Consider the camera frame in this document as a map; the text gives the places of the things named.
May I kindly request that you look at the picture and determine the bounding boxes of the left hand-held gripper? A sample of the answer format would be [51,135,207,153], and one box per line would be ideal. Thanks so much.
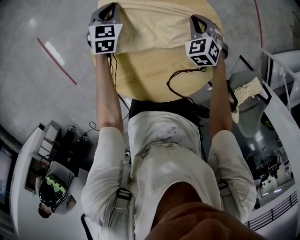
[86,2,124,55]

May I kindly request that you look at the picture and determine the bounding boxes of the beige cloth garment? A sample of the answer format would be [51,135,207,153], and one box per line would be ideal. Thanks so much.
[112,0,223,55]

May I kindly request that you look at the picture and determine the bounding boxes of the person's left forearm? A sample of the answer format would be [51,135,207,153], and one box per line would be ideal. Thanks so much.
[95,52,125,136]

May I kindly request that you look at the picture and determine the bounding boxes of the white cubby shelf unit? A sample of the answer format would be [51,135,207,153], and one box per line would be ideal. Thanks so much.
[29,120,62,163]

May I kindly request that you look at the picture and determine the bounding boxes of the white curved structure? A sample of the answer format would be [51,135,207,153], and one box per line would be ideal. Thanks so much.
[241,49,300,240]

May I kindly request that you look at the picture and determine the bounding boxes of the grey backpack strap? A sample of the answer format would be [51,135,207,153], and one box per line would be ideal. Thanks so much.
[103,161,137,237]
[217,179,233,200]

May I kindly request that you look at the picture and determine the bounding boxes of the black floor cable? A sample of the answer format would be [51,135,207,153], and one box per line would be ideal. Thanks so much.
[88,120,102,132]

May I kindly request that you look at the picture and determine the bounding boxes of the person's neck and chin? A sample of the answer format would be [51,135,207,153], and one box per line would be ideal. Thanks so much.
[145,181,265,240]

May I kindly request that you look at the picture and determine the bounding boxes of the white curved counter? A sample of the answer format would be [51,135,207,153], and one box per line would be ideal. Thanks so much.
[9,124,94,240]

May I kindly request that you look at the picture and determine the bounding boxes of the crumpled beige cloth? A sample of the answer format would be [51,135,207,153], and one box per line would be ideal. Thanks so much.
[228,77,262,124]

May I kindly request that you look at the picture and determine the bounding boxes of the person's black shorts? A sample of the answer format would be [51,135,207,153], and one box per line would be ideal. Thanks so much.
[128,98,196,121]

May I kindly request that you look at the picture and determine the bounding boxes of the person's white shirt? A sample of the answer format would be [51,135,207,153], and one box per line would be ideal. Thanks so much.
[81,111,257,240]

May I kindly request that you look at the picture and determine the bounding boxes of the person's right forearm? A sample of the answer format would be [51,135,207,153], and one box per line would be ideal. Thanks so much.
[208,58,234,139]

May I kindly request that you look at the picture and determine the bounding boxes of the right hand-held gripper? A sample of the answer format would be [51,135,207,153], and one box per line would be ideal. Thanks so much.
[184,14,230,68]

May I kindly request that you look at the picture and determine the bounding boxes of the round wooden table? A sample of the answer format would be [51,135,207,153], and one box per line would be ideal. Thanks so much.
[90,0,225,103]

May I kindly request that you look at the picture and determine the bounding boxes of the black metal railing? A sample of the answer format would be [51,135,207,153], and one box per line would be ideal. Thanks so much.
[244,191,299,232]

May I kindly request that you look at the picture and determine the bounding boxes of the black shell backpack green patches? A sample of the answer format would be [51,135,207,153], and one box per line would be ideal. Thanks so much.
[38,174,69,208]

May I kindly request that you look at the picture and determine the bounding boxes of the grey chair with black arms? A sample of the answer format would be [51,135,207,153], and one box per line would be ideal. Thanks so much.
[226,55,274,139]

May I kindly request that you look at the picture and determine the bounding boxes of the black and yellow bag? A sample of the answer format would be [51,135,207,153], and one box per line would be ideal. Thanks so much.
[260,113,276,130]

